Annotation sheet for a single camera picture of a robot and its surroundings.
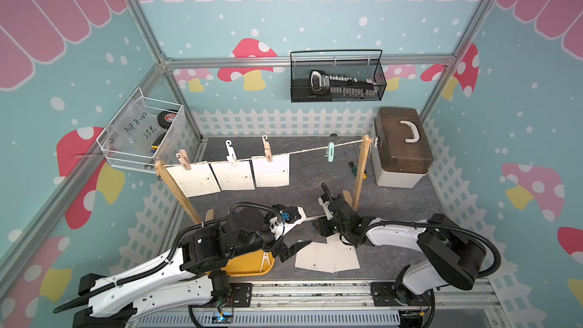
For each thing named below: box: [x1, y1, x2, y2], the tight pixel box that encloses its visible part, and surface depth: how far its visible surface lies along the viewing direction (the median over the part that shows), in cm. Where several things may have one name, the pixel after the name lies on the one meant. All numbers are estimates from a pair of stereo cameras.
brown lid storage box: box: [370, 106, 434, 189], surface depth 96 cm
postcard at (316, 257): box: [294, 241, 336, 274], surface depth 83 cm
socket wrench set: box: [308, 69, 377, 98], surface depth 91 cm
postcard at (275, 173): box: [251, 153, 290, 188], surface depth 63 cm
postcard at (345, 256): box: [325, 233, 361, 273], surface depth 83 cm
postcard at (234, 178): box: [211, 159, 256, 191], surface depth 64 cm
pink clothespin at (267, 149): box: [262, 136, 274, 163], surface depth 57 cm
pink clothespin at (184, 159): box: [176, 148, 193, 171], surface depth 55 cm
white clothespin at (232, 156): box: [224, 138, 238, 168], surface depth 56 cm
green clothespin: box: [324, 141, 335, 163], surface depth 60 cm
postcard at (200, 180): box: [162, 162, 221, 199], surface depth 61 cm
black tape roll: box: [157, 110, 178, 130], surface depth 82 cm
